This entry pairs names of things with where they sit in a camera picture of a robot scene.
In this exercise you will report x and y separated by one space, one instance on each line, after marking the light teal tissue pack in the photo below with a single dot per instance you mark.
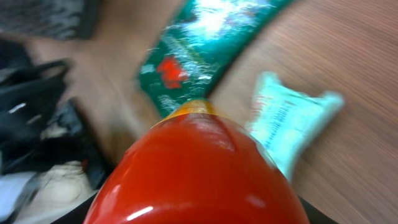
285 121

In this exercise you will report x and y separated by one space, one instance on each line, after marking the sriracha sauce bottle green cap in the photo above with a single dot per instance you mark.
196 166

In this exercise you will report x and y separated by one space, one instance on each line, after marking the green 3M gloves packet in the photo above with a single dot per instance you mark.
198 46

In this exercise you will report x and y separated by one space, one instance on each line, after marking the grey plastic shopping basket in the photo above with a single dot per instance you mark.
55 19

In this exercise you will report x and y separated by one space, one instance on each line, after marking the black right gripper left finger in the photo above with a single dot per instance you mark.
78 214

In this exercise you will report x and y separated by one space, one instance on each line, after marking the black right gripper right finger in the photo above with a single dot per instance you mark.
314 215

